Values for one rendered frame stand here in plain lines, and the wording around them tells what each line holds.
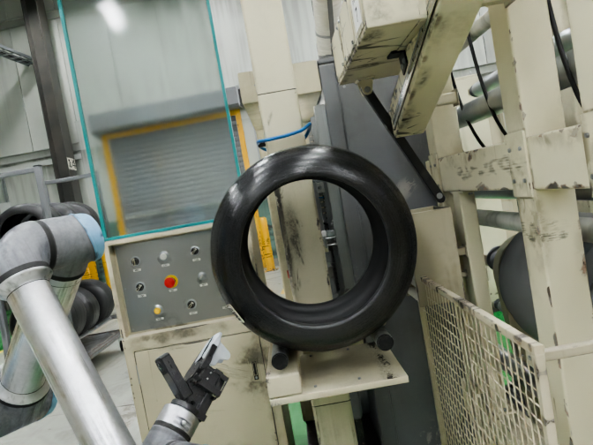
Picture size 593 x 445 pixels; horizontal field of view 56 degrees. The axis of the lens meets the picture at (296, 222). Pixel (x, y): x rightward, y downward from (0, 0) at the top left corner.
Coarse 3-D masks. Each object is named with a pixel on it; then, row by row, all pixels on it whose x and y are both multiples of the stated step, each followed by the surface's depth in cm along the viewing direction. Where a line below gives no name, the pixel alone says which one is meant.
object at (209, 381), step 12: (192, 372) 130; (204, 372) 129; (216, 372) 131; (192, 384) 129; (204, 384) 128; (216, 384) 130; (192, 396) 127; (204, 396) 129; (216, 396) 129; (192, 408) 124; (204, 408) 127; (204, 420) 126
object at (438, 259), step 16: (432, 208) 192; (448, 208) 173; (416, 224) 173; (432, 224) 173; (448, 224) 173; (432, 240) 173; (448, 240) 173; (432, 256) 174; (448, 256) 174; (416, 272) 174; (432, 272) 174; (448, 272) 174; (448, 288) 174
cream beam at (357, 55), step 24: (360, 0) 116; (384, 0) 115; (408, 0) 115; (336, 24) 158; (384, 24) 116; (408, 24) 118; (336, 48) 164; (360, 48) 132; (384, 48) 136; (336, 72) 174; (360, 72) 161; (384, 72) 168
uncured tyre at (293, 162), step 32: (288, 160) 142; (320, 160) 141; (352, 160) 143; (256, 192) 141; (352, 192) 168; (384, 192) 142; (224, 224) 142; (384, 224) 144; (224, 256) 142; (384, 256) 169; (416, 256) 146; (224, 288) 144; (256, 288) 169; (352, 288) 171; (384, 288) 143; (256, 320) 143; (288, 320) 144; (320, 320) 169; (352, 320) 143; (384, 320) 146
